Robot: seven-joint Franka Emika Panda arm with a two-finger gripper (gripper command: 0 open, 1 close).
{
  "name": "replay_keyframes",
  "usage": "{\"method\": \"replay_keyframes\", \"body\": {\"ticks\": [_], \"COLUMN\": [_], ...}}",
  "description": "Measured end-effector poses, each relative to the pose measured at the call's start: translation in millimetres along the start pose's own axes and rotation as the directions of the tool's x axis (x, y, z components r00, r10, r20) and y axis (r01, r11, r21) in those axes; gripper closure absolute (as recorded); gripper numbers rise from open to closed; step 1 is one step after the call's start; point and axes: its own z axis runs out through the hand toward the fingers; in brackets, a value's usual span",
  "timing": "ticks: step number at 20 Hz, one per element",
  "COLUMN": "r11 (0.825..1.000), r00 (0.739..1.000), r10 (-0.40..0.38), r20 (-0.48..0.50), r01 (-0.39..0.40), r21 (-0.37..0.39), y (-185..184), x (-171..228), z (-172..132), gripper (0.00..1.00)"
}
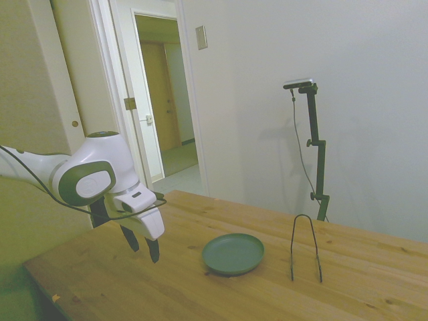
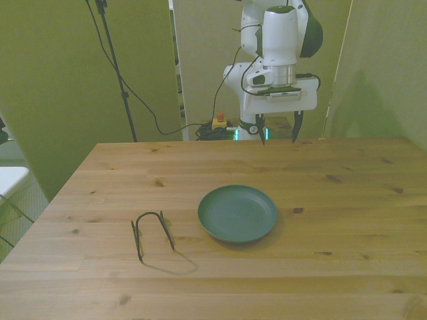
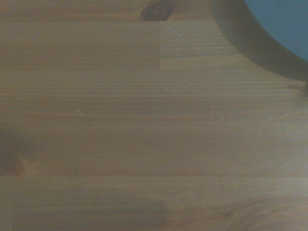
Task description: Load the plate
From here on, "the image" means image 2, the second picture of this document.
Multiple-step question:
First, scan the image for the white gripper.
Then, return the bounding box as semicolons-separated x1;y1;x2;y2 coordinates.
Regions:
242;79;318;146

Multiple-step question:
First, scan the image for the dark green plate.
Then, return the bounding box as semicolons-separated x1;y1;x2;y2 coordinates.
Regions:
197;185;278;243

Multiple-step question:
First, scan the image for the yellow emergency stop button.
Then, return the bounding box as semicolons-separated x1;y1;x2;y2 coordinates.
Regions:
211;112;228;131

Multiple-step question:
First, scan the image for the black tripod stand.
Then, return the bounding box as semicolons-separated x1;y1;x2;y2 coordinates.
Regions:
95;0;138;143

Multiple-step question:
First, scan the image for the black bent metal clip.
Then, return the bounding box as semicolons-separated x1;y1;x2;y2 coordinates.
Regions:
130;210;176;261

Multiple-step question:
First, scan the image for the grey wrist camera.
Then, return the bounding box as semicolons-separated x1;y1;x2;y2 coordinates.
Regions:
256;85;304;103

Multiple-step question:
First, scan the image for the black coiled cable bundle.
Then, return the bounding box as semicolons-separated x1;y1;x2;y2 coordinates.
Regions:
195;123;238;141

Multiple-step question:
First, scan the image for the black robot camera cable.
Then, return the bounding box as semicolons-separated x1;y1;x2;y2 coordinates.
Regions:
211;45;264;118

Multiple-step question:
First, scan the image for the black tripod cable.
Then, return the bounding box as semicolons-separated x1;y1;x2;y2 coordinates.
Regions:
85;0;204;136

